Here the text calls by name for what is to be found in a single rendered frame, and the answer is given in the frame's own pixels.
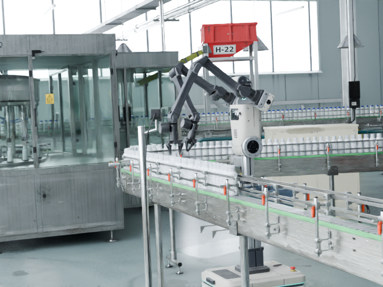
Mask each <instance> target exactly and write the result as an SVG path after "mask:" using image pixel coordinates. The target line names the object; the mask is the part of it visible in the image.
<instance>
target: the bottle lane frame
mask: <svg viewBox="0 0 383 287"><path fill-rule="evenodd" d="M124 175H125V176H126V178H127V189H125V192H126V193H129V194H131V195H134V196H137V197H139V198H141V188H140V189H137V190H136V191H135V192H133V191H132V172H129V171H124ZM157 184H158V188H157ZM152 188H157V189H153V194H158V192H157V190H159V194H158V195H154V197H153V199H152V202H153V203H156V204H159V205H162V206H164V207H167V208H170V209H173V210H175V211H178V212H181V213H183V214H187V215H189V216H192V217H195V218H197V219H201V220H203V221H206V222H208V223H211V224H214V225H217V226H220V227H222V228H225V229H228V230H229V226H228V225H227V223H226V220H227V215H226V211H227V203H226V196H223V195H219V194H214V193H211V192H207V191H203V190H198V198H199V202H204V201H205V196H206V201H207V202H205V203H201V204H200V206H199V209H200V210H204V209H205V204H207V209H206V210H204V211H201V212H200V213H199V215H197V213H196V205H195V203H196V195H195V188H191V187H187V186H183V185H180V184H176V183H173V194H174V195H175V194H179V189H180V193H181V194H179V195H176V196H175V197H174V201H175V202H176V201H179V196H180V197H181V201H179V202H176V203H175V204H174V206H172V204H171V203H170V202H171V197H170V195H171V190H170V182H167V181H163V180H160V179H156V178H152ZM229 199H230V211H231V212H233V211H236V210H237V205H238V206H239V211H238V212H236V213H232V214H231V218H234V219H237V214H239V219H238V220H237V227H238V233H239V234H241V235H245V236H247V237H250V238H253V239H255V240H259V241H261V242H264V243H266V244H269V245H272V246H275V247H278V248H280V249H283V250H285V251H289V252H291V253H294V254H297V255H299V256H303V257H305V258H308V259H311V260H313V261H317V262H318V263H322V264H324V265H327V266H330V267H333V268H336V269H338V270H341V271H343V272H347V273H349V274H352V275H355V276H357V277H361V278H363V279H366V280H368V281H371V282H374V283H377V284H380V285H382V286H383V280H382V276H381V271H382V264H381V262H380V260H381V258H382V246H381V236H378V235H376V234H371V233H367V232H364V231H358V230H355V229H352V228H347V227H343V226H341V225H336V224H332V223H327V222H323V221H321V220H319V238H321V239H325V238H327V237H328V230H329V231H331V238H329V239H328V240H322V242H321V249H327V248H328V241H331V245H330V246H329V247H330V249H329V250H328V251H323V252H322V254H321V255H320V257H316V253H315V249H316V243H315V242H314V239H315V220H314V219H313V218H308V217H305V216H300V215H296V214H292V213H289V212H285V211H281V210H276V209H273V208H268V217H269V223H276V216H278V217H279V223H277V224H276V225H271V227H270V232H271V233H274V232H277V228H276V227H277V226H279V232H278V233H277V234H273V235H271V237H270V239H266V236H265V233H266V228H265V226H264V224H265V222H266V218H265V206H261V205H258V204H254V203H249V202H245V201H242V200H238V199H234V198H230V197H229Z"/></svg>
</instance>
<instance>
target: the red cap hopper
mask: <svg viewBox="0 0 383 287"><path fill-rule="evenodd" d="M257 25H258V22H244V23H216V24H202V25H201V27H200V29H199V31H200V32H201V46H207V53H206V54H202V57H203V56H208V57H209V58H208V59H210V61H211V62H213V63H219V62H245V61H249V68H250V81H251V83H252V89H254V75H255V89H256V90H259V70H258V39H257V34H256V26H257ZM252 45H253V48H254V55H253V54H252ZM208 46H209V47H210V49H211V51H212V53H211V54H208ZM246 47H248V54H249V56H239V57H232V56H234V55H235V54H237V53H238V52H240V51H241V50H243V49H245V48H246ZM253 61H254V69H253ZM202 72H203V79H204V80H206V81H207V82H209V71H208V70H207V69H206V68H204V67H202ZM209 83H210V82H209ZM203 96H204V110H205V116H207V113H210V115H211V107H210V101H211V102H212V103H213V104H215V105H216V106H217V107H218V108H219V109H221V108H222V109H225V107H224V106H223V105H222V104H221V103H220V102H219V101H213V100H212V99H211V97H210V96H209V95H208V93H207V92H206V91H205V90H203ZM205 136H206V138H211V137H212V133H210V135H207V133H205Z"/></svg>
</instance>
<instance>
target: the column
mask: <svg viewBox="0 0 383 287"><path fill-rule="evenodd" d="M353 19H354V21H353V27H354V34H355V36H356V37H357V34H356V0H353ZM340 28H341V42H342V41H343V40H344V38H345V37H346V35H347V34H348V4H347V0H340ZM341 61H342V79H343V106H344V107H345V110H346V109H347V107H348V106H349V103H348V81H350V72H349V49H348V48H342V49H341ZM355 73H356V78H355V81H358V68H357V48H355Z"/></svg>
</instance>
